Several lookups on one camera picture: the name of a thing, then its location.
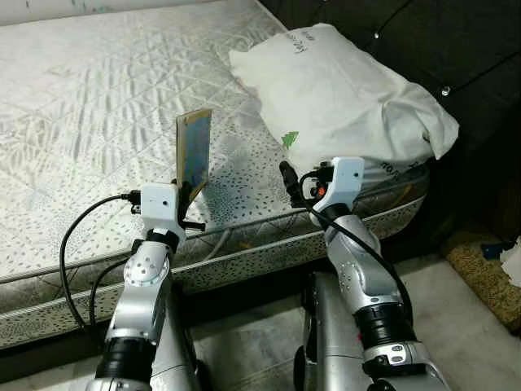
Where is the colourful children's book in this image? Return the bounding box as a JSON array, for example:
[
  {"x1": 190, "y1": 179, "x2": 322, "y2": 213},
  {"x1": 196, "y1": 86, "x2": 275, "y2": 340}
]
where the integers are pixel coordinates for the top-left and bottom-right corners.
[{"x1": 175, "y1": 108, "x2": 214, "y2": 204}]

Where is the white pillow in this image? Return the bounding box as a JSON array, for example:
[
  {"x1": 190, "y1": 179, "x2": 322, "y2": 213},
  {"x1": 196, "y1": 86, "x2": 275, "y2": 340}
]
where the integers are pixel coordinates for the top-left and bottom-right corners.
[{"x1": 228, "y1": 23, "x2": 461, "y2": 184}]

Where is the grey left robot leg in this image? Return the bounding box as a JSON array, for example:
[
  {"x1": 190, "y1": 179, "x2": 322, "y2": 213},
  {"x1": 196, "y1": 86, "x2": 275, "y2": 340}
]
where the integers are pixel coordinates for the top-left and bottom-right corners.
[{"x1": 151, "y1": 281, "x2": 204, "y2": 391}]

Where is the grey robot leg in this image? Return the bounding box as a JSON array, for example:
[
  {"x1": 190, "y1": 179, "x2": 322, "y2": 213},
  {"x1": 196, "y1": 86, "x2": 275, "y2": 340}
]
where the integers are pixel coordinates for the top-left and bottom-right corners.
[
  {"x1": 151, "y1": 281, "x2": 204, "y2": 391},
  {"x1": 297, "y1": 273, "x2": 367, "y2": 391}
]

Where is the white quilted mattress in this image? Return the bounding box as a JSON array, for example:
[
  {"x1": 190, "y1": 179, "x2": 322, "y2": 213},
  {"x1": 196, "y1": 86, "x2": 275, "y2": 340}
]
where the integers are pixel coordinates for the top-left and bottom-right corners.
[{"x1": 0, "y1": 0, "x2": 432, "y2": 351}]

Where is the grey right robot leg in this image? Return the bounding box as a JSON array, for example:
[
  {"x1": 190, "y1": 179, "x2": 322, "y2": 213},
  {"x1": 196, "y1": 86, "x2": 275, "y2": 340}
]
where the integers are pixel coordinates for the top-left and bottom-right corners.
[{"x1": 297, "y1": 273, "x2": 367, "y2": 391}]

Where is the white crumpled paper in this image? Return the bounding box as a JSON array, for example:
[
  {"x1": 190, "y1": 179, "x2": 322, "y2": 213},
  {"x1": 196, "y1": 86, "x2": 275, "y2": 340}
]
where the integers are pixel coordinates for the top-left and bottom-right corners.
[{"x1": 499, "y1": 239, "x2": 521, "y2": 288}]

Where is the small blue item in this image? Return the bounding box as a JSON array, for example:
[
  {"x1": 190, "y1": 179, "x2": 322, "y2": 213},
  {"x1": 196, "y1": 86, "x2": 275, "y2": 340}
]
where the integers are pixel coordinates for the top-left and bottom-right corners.
[{"x1": 480, "y1": 240, "x2": 506, "y2": 261}]

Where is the brown floor mat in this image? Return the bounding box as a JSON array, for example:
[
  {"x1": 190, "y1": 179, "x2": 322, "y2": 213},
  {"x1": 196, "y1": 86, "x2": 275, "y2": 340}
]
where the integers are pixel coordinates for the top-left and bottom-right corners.
[{"x1": 444, "y1": 231, "x2": 521, "y2": 331}]

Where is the dark tufted headboard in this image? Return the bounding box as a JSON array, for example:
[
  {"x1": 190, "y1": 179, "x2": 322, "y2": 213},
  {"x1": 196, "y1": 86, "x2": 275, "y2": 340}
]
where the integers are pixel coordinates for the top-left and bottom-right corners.
[{"x1": 256, "y1": 0, "x2": 521, "y2": 245}]

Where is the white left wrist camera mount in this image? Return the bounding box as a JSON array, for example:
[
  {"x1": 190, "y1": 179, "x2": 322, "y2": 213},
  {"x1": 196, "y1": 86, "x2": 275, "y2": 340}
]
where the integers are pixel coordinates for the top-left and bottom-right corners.
[{"x1": 133, "y1": 182, "x2": 186, "y2": 244}]

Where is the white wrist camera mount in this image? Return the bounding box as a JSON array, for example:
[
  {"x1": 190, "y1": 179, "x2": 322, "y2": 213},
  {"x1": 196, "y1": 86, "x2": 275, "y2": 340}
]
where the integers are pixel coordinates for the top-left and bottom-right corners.
[
  {"x1": 133, "y1": 182, "x2": 186, "y2": 244},
  {"x1": 319, "y1": 156, "x2": 366, "y2": 214}
]

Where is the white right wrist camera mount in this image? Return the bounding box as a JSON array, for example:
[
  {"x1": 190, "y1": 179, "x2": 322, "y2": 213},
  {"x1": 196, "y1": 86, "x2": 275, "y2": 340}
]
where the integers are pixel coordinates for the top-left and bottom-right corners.
[{"x1": 319, "y1": 156, "x2": 366, "y2": 214}]

